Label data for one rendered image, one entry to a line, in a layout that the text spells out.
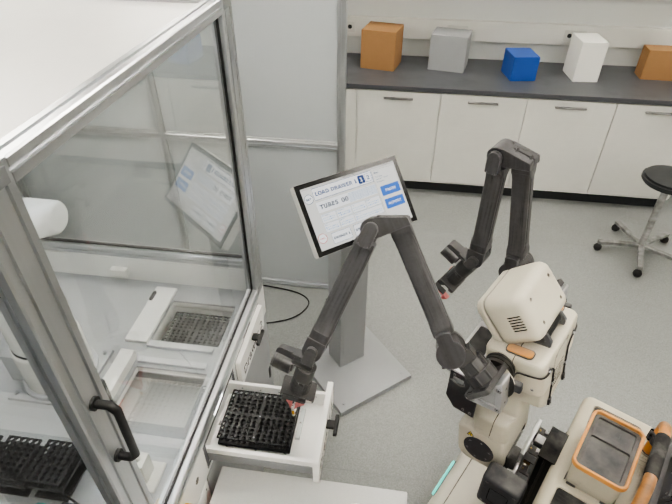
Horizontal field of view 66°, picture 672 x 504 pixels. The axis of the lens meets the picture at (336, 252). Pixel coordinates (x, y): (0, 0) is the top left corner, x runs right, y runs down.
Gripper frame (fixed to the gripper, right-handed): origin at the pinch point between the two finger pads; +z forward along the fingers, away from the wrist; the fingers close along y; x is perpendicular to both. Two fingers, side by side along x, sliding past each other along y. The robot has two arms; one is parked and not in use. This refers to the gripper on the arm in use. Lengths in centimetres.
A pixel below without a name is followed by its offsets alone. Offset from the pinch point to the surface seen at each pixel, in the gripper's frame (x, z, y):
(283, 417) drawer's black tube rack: -1.5, 5.4, -1.7
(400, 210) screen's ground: 102, -14, 26
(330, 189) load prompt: 93, -21, -7
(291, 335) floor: 115, 98, -5
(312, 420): 3.0, 9.6, 7.8
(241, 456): -14.6, 10.2, -10.8
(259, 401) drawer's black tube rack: 3.5, 7.8, -10.3
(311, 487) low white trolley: -15.0, 16.5, 12.2
